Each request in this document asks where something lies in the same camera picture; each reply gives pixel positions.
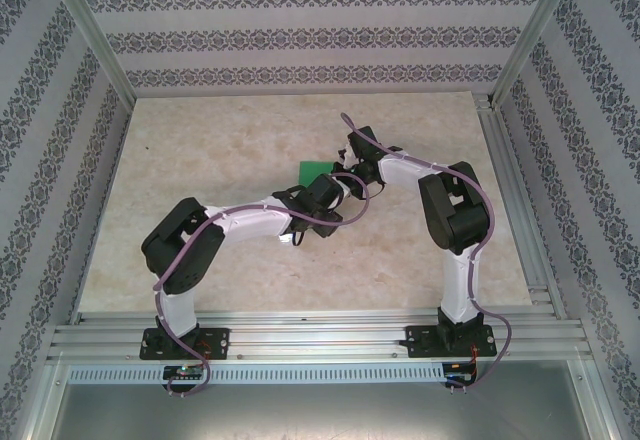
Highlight green paper sheet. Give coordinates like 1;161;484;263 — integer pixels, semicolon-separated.
297;160;335;185

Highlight right circuit board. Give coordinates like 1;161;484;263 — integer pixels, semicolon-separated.
444;363;477;381

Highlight circuit board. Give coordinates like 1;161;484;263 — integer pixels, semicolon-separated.
444;363;477;381
162;364;205;381

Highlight grey metal panel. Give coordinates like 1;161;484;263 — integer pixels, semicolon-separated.
47;383;615;440

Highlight left circuit board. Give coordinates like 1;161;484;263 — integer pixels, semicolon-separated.
162;364;205;381

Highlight aluminium side rail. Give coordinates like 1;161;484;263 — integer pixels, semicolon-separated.
474;90;571;321

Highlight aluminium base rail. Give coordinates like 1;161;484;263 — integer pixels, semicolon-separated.
47;309;590;362

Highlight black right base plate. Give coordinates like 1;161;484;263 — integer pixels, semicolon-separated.
404;324;500;360

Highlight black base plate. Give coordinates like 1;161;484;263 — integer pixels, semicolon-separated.
139;327;232;361
404;324;500;360

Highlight slotted grey cable duct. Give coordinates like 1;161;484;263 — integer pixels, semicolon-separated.
66;362;448;386

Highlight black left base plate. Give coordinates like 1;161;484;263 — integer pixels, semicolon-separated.
139;327;232;361

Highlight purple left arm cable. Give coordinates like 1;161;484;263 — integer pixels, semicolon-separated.
153;172;371;397

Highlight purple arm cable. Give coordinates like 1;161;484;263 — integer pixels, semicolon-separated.
340;112;512;392
153;172;371;397

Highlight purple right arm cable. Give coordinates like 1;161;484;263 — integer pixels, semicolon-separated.
340;112;512;392

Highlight aluminium frame post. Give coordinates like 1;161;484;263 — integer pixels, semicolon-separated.
490;0;586;109
43;0;139;105

